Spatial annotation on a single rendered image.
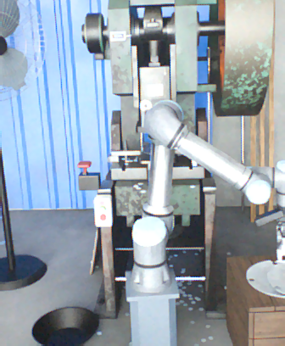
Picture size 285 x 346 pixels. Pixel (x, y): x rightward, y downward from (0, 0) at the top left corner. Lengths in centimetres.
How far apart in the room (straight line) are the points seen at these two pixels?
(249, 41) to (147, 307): 107
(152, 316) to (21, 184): 222
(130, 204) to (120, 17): 85
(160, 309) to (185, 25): 120
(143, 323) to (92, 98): 209
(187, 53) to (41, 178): 192
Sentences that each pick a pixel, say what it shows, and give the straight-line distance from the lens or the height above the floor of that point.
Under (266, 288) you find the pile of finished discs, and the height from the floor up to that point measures 35.
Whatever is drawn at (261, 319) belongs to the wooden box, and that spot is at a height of 30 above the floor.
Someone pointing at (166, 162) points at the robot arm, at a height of 88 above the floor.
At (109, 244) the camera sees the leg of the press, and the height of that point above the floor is 38.
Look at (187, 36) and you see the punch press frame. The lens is 220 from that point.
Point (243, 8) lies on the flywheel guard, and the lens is 195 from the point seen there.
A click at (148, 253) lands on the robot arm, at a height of 59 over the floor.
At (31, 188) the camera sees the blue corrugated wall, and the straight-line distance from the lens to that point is 381.
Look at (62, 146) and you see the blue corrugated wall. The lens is 365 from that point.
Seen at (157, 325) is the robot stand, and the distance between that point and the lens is 181.
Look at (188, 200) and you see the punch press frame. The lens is 223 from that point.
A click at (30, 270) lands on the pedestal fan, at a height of 4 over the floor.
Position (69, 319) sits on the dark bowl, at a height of 3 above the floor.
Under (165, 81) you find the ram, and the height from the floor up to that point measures 110.
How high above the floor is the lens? 135
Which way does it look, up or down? 16 degrees down
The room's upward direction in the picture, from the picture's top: 2 degrees counter-clockwise
